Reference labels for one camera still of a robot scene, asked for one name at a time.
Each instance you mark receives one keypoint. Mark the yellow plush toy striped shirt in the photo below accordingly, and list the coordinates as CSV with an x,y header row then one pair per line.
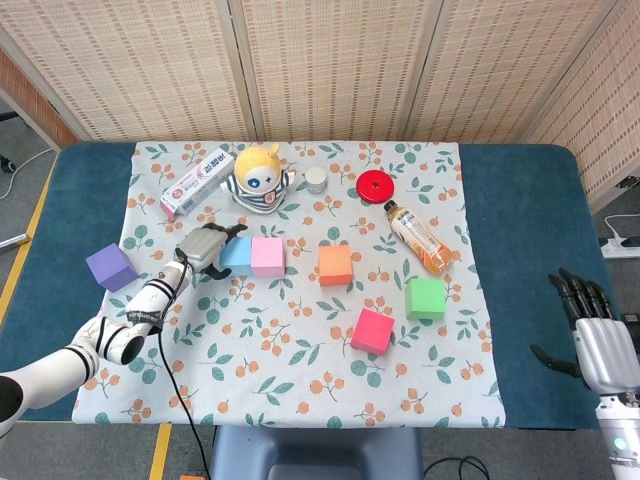
x,y
257,177

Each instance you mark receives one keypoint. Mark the red disc with hole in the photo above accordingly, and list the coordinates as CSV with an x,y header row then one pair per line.
x,y
367,190

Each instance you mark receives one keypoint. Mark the white toothpaste box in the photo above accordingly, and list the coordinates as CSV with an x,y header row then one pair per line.
x,y
197,185

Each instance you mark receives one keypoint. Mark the grey metal bar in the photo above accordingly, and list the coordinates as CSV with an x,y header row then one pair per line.
x,y
15,242

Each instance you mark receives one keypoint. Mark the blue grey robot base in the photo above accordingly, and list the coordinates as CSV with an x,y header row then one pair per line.
x,y
315,450

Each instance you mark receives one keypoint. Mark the light blue foam cube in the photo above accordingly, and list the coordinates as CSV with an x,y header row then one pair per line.
x,y
237,255

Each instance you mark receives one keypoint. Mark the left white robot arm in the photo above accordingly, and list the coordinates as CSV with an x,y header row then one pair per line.
x,y
60,362

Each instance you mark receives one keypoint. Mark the bamboo folding screen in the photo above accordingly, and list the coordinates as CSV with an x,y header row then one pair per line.
x,y
325,75

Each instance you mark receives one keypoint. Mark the white power strip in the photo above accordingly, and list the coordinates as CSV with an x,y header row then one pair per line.
x,y
620,248

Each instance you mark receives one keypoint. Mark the small white jar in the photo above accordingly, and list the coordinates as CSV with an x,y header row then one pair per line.
x,y
316,180

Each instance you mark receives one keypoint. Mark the pink foam cube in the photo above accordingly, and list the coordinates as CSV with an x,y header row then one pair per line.
x,y
267,255

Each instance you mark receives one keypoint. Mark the floral fruit print tablecloth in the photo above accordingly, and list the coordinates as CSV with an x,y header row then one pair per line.
x,y
300,375

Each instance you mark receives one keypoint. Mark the green foam cube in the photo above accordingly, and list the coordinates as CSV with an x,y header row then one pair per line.
x,y
425,297

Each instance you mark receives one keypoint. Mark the purple foam cube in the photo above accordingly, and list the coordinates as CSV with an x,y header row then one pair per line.
x,y
112,267

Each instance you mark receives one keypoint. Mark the orange drink plastic bottle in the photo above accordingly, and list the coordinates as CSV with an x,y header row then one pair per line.
x,y
420,237

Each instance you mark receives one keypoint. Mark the magenta foam cube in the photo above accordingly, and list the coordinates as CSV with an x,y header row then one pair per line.
x,y
372,331

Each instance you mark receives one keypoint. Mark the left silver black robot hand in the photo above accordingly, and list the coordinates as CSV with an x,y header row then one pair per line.
x,y
200,247

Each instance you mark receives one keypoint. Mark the orange foam cube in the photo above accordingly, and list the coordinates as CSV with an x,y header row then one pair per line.
x,y
335,265

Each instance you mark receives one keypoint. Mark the small orange box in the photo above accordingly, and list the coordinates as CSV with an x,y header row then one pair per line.
x,y
192,477

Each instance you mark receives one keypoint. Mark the teal padded table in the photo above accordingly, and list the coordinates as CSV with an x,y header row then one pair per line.
x,y
525,200

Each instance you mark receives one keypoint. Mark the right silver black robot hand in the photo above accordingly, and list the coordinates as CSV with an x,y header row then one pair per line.
x,y
605,350

